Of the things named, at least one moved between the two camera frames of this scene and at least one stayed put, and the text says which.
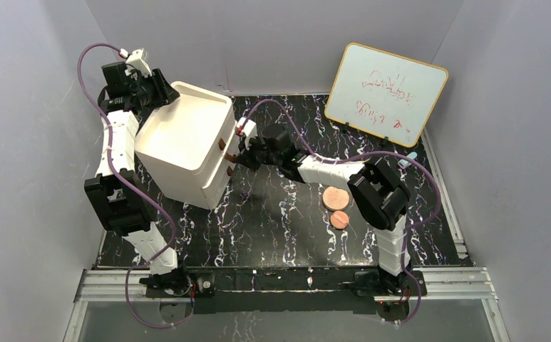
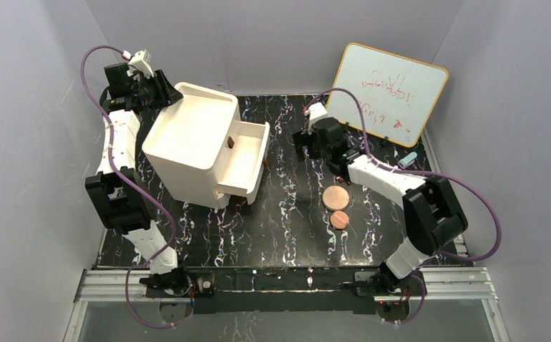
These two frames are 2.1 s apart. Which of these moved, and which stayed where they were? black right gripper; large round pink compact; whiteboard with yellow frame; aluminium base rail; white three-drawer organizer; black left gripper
Moved: black right gripper; white three-drawer organizer
Stayed: whiteboard with yellow frame; black left gripper; large round pink compact; aluminium base rail
